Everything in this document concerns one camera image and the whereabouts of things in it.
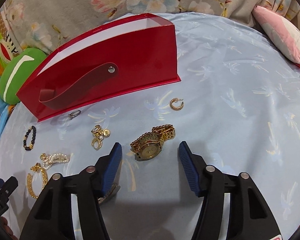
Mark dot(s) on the gold earring cluster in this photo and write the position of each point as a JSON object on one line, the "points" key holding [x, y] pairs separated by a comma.
{"points": [[99, 134]]}

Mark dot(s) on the silver wrist watch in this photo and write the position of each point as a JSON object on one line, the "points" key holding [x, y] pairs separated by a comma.
{"points": [[113, 191]]}

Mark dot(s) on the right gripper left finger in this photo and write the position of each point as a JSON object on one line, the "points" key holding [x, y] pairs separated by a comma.
{"points": [[51, 215]]}

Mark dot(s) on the pink white plush pillow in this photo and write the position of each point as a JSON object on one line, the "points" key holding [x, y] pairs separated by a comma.
{"points": [[284, 34]]}

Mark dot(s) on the gold wrist watch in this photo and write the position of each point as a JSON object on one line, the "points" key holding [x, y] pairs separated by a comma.
{"points": [[150, 144]]}

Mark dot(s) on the red open gift box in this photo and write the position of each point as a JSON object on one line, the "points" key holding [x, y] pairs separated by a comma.
{"points": [[130, 54]]}

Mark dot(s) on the grey floral blanket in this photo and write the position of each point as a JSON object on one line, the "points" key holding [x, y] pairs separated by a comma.
{"points": [[46, 24]]}

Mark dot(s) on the green plush pillow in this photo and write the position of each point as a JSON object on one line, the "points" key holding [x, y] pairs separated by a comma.
{"points": [[17, 72]]}

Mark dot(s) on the light blue satin sheet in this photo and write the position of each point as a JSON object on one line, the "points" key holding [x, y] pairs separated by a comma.
{"points": [[241, 114]]}

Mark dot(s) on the gold chain bangle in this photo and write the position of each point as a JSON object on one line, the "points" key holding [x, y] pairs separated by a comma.
{"points": [[36, 180]]}

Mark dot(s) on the person's right hand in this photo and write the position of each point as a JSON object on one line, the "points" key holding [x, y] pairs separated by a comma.
{"points": [[4, 223]]}

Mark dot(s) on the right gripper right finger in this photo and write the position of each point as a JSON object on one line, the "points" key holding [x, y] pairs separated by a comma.
{"points": [[250, 216]]}

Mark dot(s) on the gold hoop earring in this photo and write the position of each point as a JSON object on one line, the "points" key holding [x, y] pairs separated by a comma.
{"points": [[176, 104]]}

